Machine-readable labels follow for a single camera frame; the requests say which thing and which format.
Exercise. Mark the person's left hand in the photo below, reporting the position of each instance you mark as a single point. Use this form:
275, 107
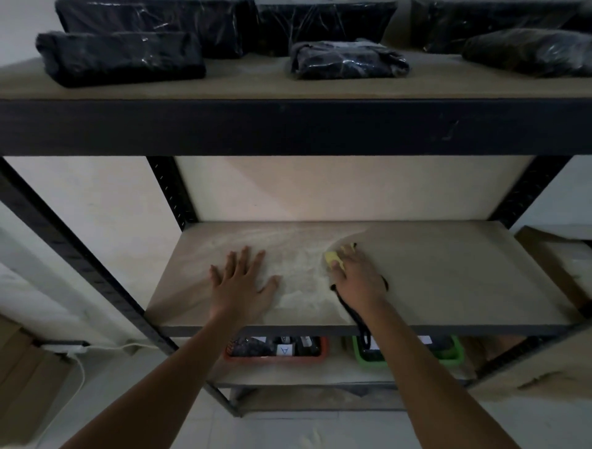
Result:
240, 296

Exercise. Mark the red plastic basket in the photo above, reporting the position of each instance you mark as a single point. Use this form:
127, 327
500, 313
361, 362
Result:
277, 349

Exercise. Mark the person's right fingers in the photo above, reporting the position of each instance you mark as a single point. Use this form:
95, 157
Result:
349, 253

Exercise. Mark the brown cardboard box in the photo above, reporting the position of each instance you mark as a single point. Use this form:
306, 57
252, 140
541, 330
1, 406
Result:
555, 263

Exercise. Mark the person's left thumb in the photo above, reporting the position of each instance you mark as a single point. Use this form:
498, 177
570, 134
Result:
272, 284

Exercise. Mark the black metal shelving rack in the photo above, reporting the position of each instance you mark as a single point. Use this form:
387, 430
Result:
296, 127

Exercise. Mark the green plastic basket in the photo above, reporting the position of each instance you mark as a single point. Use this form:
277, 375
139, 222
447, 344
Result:
444, 354

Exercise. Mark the wooden side shelf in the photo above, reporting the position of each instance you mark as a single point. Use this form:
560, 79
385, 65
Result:
541, 365

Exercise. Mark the person's right hand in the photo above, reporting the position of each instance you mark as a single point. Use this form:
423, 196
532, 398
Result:
360, 280

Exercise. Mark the person's left little finger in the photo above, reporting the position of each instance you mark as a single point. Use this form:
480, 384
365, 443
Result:
217, 276

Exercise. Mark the person's left middle finger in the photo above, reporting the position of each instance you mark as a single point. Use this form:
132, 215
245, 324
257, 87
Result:
245, 261

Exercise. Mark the person's left forearm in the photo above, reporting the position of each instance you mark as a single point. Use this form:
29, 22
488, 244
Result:
157, 388

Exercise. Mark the person's right forearm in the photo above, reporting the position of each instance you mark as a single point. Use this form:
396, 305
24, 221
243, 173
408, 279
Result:
425, 384

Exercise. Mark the row of black wrapped packages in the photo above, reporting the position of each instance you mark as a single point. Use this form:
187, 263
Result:
129, 55

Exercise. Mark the yellow cleaning sponge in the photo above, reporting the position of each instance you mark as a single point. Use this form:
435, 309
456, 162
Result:
334, 260

